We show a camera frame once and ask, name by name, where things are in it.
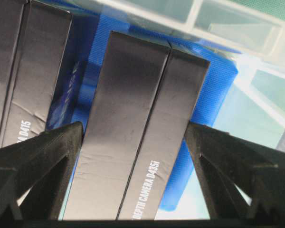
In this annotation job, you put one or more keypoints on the blue foam insert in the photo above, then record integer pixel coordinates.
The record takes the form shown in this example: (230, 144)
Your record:
(218, 81)

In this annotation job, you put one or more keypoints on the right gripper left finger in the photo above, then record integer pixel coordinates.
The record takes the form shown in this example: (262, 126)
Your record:
(35, 173)

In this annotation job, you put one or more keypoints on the clear plastic storage case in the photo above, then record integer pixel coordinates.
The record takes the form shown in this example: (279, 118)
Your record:
(249, 33)

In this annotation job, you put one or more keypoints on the black camera box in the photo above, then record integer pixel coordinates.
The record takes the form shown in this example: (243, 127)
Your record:
(145, 96)
(33, 42)

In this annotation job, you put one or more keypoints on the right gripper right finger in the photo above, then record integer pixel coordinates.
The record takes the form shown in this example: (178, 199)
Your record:
(239, 179)

